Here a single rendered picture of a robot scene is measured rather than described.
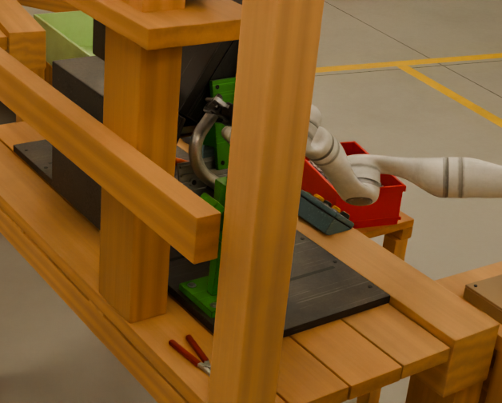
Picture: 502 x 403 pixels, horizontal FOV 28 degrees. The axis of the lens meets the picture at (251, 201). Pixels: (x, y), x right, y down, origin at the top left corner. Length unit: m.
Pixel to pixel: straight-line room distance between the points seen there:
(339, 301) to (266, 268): 0.55
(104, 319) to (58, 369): 1.28
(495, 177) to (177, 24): 0.84
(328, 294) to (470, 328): 0.31
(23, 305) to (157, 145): 1.95
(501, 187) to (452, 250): 2.23
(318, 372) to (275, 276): 0.37
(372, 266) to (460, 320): 0.27
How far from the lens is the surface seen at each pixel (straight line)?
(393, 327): 2.19
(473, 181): 2.25
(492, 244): 4.61
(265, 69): 1.52
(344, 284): 2.28
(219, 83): 2.32
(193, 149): 2.26
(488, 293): 2.38
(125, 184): 1.87
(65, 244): 2.39
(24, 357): 3.53
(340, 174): 2.16
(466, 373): 2.25
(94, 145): 1.96
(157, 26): 1.75
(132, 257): 2.02
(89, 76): 2.39
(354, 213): 2.72
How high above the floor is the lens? 2.04
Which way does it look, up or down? 26 degrees down
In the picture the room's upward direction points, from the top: 6 degrees clockwise
